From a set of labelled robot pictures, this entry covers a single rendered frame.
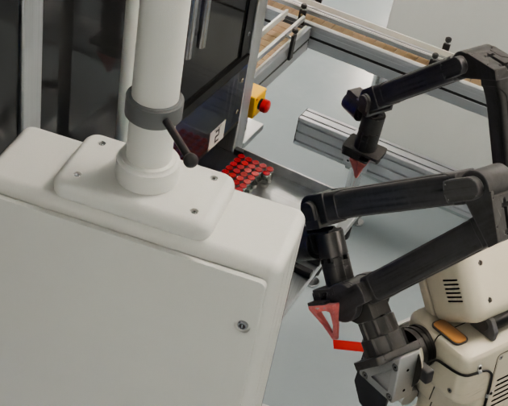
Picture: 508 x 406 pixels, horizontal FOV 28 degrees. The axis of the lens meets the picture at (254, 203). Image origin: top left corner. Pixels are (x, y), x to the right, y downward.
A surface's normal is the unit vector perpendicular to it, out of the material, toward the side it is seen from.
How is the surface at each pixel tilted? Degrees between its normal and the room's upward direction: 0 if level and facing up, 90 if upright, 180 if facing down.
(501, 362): 82
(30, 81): 90
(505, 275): 48
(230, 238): 0
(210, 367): 90
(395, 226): 0
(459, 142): 90
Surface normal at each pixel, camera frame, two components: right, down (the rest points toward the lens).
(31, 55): 0.88, 0.39
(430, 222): 0.15, -0.77
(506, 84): 0.49, 0.17
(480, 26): -0.46, 0.50
